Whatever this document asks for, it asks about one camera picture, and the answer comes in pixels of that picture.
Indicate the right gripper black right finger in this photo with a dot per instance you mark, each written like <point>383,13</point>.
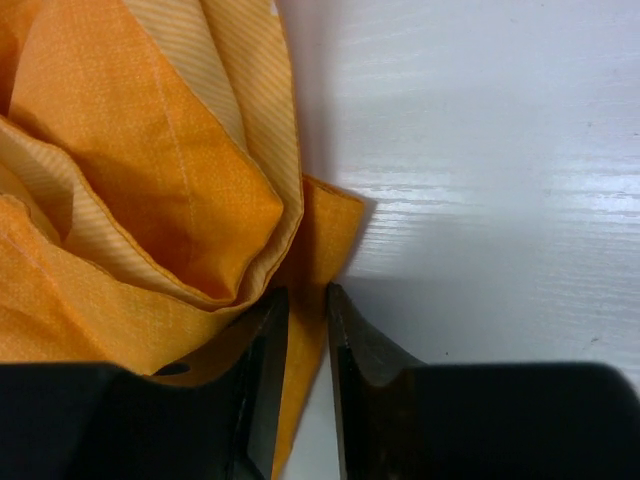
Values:
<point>398,417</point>

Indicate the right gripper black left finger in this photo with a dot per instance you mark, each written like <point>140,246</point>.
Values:
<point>101,421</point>

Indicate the orange cartoon mouse cloth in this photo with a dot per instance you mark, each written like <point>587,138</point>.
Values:
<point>152,189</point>

